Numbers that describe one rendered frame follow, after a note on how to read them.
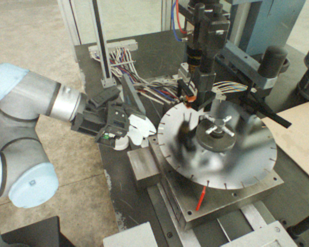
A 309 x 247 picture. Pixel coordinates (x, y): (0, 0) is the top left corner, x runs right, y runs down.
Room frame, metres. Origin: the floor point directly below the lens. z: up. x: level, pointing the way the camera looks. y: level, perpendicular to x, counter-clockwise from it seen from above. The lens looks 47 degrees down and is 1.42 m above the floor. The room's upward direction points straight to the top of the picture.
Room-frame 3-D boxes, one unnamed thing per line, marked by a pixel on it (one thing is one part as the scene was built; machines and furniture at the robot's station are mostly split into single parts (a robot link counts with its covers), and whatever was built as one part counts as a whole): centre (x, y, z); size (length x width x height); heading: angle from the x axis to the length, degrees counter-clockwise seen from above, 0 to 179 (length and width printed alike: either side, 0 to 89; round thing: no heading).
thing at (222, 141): (0.40, -0.18, 0.96); 0.11 x 0.11 x 0.03
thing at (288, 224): (0.19, -0.40, 0.76); 0.09 x 0.03 x 0.03; 20
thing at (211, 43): (0.45, -0.13, 1.17); 0.06 x 0.05 x 0.20; 11
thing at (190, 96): (0.58, -0.11, 0.95); 0.10 x 0.03 x 0.07; 20
